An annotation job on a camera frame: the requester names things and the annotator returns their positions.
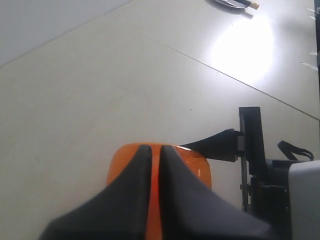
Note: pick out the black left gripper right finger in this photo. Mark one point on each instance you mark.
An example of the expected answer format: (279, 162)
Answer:
(189, 210)

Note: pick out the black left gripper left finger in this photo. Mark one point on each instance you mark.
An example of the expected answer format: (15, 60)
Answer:
(119, 212)

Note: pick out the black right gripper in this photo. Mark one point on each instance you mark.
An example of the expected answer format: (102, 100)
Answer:
(268, 187)

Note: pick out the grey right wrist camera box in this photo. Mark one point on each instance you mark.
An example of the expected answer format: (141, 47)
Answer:
(304, 191)

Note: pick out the silver round base plate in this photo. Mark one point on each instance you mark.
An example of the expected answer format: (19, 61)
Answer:
(235, 5)

